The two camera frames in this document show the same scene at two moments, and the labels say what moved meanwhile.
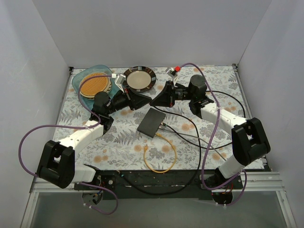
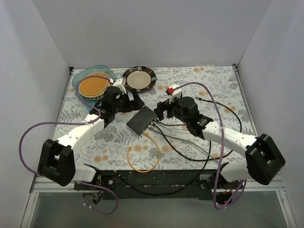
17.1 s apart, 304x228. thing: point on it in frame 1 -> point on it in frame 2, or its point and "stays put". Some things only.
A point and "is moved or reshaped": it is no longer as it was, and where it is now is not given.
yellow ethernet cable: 146,149 -> 151,169
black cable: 198,145 -> 177,152
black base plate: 128,184 stays put
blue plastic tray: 98,68 stays put
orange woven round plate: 91,86 stays put
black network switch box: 151,122 is moved or reshaped
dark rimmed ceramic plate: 140,79 stays put
